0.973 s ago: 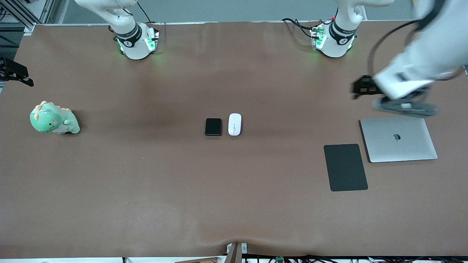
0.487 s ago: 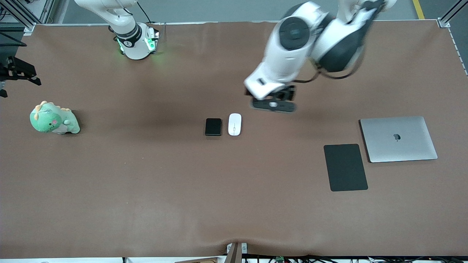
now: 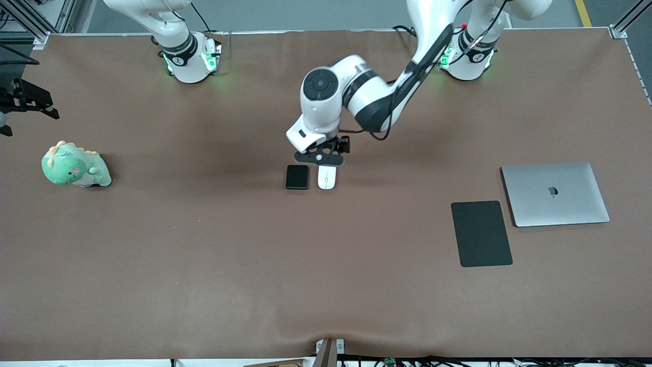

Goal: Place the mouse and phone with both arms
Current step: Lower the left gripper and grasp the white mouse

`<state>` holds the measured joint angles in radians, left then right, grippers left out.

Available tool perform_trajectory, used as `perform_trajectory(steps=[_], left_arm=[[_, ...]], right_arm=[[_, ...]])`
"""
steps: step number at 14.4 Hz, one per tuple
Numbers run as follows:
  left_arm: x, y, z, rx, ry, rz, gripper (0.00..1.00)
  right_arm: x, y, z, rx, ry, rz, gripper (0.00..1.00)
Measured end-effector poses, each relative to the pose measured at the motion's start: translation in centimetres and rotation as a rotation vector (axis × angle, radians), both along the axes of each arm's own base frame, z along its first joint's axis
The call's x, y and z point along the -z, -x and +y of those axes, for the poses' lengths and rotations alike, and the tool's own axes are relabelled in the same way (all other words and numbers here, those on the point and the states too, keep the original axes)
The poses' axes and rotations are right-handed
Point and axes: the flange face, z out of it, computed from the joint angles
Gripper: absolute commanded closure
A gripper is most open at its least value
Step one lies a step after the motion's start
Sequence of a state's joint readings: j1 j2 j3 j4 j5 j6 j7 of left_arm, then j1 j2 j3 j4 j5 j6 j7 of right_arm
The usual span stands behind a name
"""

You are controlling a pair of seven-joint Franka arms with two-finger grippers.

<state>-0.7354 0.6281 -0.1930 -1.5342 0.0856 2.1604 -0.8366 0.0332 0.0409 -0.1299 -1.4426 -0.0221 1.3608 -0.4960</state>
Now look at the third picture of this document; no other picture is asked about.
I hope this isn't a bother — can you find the white computer mouse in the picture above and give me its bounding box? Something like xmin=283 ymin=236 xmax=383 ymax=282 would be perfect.
xmin=318 ymin=165 xmax=337 ymax=191

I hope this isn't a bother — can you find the black smartphone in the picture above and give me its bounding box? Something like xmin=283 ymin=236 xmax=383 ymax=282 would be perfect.
xmin=285 ymin=164 xmax=310 ymax=191

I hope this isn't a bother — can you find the black mouse pad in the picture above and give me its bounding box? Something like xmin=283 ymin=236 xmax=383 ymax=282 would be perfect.
xmin=451 ymin=200 xmax=513 ymax=268

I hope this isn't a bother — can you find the green plush dinosaur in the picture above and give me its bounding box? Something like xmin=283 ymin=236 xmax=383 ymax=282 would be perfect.
xmin=41 ymin=141 xmax=113 ymax=188

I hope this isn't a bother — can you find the brown table cover mat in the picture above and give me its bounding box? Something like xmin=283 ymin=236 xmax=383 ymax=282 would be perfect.
xmin=0 ymin=28 xmax=652 ymax=361

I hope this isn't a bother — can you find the silver laptop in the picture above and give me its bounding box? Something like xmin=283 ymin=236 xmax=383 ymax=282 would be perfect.
xmin=500 ymin=162 xmax=610 ymax=228

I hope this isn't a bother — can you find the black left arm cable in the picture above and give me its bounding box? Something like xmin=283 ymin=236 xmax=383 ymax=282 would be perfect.
xmin=339 ymin=0 xmax=510 ymax=142

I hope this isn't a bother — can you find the aluminium frame post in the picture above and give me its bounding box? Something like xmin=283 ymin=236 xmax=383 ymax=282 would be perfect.
xmin=0 ymin=0 xmax=77 ymax=49
xmin=609 ymin=0 xmax=652 ymax=39

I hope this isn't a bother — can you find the black right base cable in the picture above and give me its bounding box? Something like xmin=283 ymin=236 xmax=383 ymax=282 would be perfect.
xmin=191 ymin=0 xmax=214 ymax=35

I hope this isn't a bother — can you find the camera stand bracket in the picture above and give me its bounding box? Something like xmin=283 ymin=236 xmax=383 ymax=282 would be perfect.
xmin=243 ymin=338 xmax=346 ymax=367

